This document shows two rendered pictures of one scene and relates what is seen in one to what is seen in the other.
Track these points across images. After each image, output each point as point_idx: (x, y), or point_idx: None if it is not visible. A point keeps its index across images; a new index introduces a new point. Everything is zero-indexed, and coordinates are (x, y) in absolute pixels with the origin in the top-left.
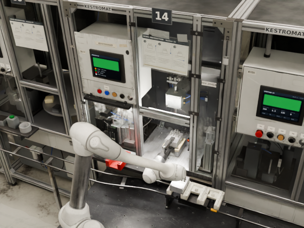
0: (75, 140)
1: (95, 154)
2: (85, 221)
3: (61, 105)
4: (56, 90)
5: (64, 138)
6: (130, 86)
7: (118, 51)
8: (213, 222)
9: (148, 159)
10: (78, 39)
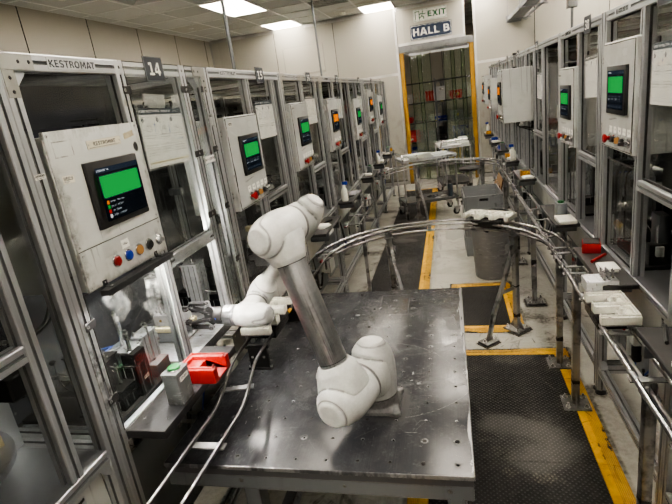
0: (293, 231)
1: (183, 398)
2: (363, 348)
3: (42, 392)
4: (20, 350)
5: None
6: (153, 213)
7: (124, 150)
8: (291, 334)
9: None
10: (55, 148)
